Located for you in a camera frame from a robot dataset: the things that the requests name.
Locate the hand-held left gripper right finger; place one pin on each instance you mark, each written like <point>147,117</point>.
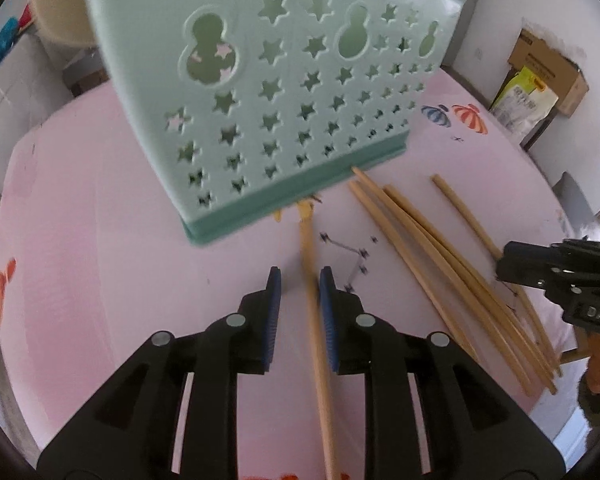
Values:
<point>327,310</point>

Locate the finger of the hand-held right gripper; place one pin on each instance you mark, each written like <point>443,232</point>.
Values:
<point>522,265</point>
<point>585,255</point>

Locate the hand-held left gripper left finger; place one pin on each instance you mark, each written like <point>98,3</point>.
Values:
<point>275,310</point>

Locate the wooden chopstick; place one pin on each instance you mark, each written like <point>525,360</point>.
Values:
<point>500,330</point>
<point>400,200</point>
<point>460,208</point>
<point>325,410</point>

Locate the bundle of wooden chopsticks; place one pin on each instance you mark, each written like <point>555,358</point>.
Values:
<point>367,182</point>

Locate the teal plastic utensil holder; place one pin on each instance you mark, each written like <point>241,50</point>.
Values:
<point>280,85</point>

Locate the person's right forearm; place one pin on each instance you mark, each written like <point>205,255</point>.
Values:
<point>597,405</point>

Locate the yellow green printed bag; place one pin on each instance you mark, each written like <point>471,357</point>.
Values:
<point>522,102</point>

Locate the brown cardboard box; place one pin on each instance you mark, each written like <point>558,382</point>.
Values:
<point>550,65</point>

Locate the grey wrapped bundle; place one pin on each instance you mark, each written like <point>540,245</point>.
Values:
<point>15,110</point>

